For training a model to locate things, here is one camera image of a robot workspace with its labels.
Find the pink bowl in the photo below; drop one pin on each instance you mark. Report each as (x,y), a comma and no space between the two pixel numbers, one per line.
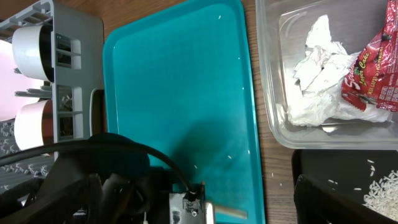
(33,125)

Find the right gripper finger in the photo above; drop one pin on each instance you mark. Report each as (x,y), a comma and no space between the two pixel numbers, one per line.
(316,204)

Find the black waste tray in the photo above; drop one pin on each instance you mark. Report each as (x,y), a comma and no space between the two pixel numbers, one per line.
(330,185)

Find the clear plastic bin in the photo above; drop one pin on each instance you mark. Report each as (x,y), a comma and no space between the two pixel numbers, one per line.
(282,28)

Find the teal serving tray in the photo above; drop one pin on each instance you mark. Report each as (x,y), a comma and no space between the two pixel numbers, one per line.
(180,81)

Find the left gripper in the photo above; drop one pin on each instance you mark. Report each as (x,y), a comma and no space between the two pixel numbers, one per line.
(189,208)

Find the white napkin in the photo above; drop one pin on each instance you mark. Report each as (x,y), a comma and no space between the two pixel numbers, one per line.
(314,90)

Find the pink round plate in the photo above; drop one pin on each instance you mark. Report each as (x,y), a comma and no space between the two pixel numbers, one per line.
(11,82)

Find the red snack wrapper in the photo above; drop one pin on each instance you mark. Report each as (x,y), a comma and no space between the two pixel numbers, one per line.
(372,78)

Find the white rice pile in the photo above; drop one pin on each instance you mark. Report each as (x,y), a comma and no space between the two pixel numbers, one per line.
(384,193)

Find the grey dishwasher rack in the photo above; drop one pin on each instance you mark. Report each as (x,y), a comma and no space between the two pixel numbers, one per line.
(77,41)

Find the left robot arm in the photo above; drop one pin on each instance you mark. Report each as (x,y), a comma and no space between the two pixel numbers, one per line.
(105,179)

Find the grey bowl with rice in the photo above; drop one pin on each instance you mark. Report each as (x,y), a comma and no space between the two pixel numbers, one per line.
(32,52)

